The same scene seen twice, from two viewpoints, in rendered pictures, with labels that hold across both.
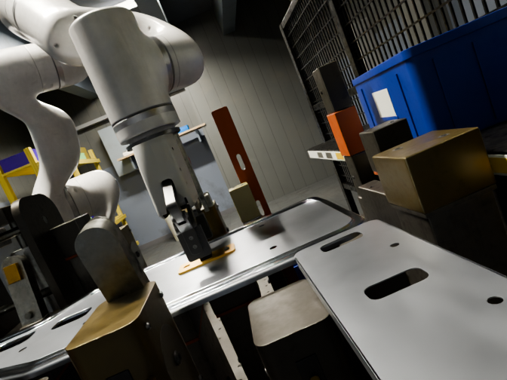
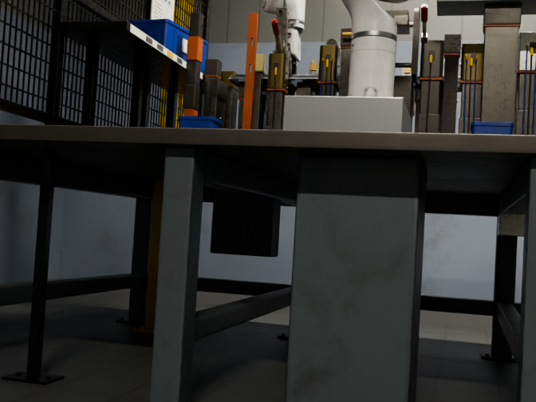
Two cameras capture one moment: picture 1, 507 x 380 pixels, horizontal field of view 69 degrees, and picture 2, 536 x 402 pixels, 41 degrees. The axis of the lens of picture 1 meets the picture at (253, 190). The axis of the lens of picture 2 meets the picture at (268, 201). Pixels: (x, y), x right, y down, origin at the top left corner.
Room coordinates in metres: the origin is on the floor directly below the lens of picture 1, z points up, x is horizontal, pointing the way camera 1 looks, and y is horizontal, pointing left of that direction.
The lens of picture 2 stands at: (2.96, 0.76, 0.47)
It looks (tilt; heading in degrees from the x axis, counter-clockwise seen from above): 2 degrees up; 196
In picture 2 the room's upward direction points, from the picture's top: 3 degrees clockwise
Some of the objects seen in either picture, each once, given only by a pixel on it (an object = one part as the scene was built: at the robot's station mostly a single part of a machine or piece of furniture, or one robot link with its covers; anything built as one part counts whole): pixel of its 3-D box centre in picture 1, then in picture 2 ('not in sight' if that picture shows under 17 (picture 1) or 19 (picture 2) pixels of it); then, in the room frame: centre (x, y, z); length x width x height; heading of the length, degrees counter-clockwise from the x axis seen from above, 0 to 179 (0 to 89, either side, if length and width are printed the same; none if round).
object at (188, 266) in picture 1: (205, 255); not in sight; (0.51, 0.10, 1.01); 0.08 x 0.04 x 0.01; 92
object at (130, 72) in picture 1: (124, 67); (292, 4); (0.51, 0.09, 1.28); 0.09 x 0.08 x 0.13; 125
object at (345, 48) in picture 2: (117, 316); (346, 95); (0.71, 0.35, 0.91); 0.07 x 0.05 x 0.42; 2
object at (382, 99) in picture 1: (431, 87); (168, 49); (0.61, -0.33, 1.10); 0.30 x 0.17 x 0.13; 174
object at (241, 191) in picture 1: (277, 279); (256, 107); (0.64, 0.02, 0.88); 0.04 x 0.04 x 0.37; 2
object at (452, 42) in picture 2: not in sight; (449, 100); (0.70, 0.67, 0.90); 0.05 x 0.05 x 0.40; 2
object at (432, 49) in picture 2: not in sight; (429, 104); (0.70, 0.61, 0.89); 0.12 x 0.07 x 0.38; 2
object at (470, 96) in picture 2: not in sight; (470, 106); (0.66, 0.73, 0.89); 0.12 x 0.08 x 0.38; 2
